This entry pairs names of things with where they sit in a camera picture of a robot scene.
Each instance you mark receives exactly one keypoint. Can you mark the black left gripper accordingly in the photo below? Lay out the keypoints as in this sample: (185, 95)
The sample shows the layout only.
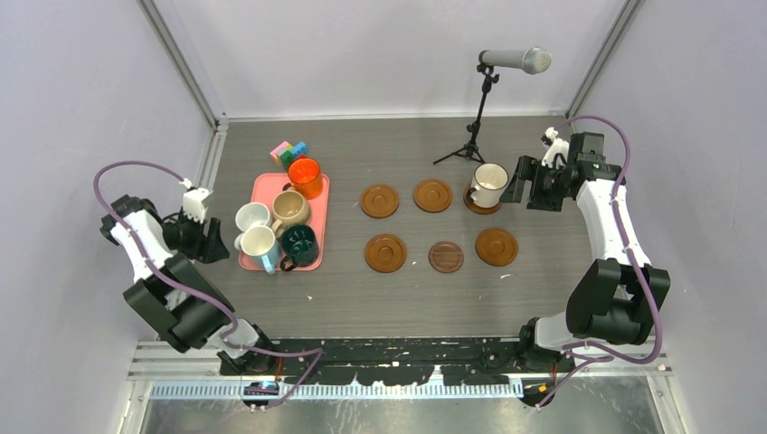
(212, 245)

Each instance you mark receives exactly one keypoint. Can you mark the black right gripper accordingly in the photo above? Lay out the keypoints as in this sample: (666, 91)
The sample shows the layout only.
(527, 170)

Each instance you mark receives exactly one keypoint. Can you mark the white mug dark rim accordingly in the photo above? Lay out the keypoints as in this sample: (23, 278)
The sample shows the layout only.
(488, 182)

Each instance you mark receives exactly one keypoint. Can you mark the pink plastic tray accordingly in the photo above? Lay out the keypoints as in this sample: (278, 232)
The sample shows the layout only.
(265, 188)

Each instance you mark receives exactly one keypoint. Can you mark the dark walnut wooden coaster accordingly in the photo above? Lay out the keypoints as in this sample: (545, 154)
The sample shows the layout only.
(446, 257)

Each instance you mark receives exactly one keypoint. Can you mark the light brown wooden coaster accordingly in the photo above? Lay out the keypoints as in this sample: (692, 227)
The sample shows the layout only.
(385, 253)

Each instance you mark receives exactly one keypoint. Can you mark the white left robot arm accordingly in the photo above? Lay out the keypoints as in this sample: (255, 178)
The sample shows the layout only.
(169, 293)

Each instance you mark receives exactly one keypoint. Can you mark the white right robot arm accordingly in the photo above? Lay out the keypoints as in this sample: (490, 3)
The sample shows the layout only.
(619, 296)

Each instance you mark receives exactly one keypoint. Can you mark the orange translucent cup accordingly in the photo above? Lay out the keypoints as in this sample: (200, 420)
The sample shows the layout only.
(305, 177)

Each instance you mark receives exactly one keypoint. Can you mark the light blue mug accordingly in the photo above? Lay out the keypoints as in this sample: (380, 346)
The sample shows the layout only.
(258, 249)

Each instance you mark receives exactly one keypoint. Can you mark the black microphone tripod stand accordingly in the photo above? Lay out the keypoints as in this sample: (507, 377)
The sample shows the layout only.
(469, 151)

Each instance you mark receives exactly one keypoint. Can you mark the dark green mug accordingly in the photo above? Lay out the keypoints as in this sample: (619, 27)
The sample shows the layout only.
(300, 247)

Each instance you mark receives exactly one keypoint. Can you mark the beige ceramic mug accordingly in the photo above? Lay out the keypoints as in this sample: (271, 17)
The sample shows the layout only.
(289, 208)

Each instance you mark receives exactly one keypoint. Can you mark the grey microphone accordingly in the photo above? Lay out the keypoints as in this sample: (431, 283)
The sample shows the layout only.
(531, 61)

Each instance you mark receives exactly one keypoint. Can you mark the colourful toy block stack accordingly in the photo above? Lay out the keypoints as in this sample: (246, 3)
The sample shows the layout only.
(286, 154)

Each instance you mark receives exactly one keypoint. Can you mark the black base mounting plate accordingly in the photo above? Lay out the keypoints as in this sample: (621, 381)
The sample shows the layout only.
(395, 361)

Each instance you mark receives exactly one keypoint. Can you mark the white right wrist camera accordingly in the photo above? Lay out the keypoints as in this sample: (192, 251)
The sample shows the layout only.
(557, 149)

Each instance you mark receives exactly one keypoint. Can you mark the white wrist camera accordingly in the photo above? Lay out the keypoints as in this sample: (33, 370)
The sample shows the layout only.
(557, 149)
(195, 202)

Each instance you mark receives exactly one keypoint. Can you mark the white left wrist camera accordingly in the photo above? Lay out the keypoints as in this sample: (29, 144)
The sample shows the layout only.
(195, 202)

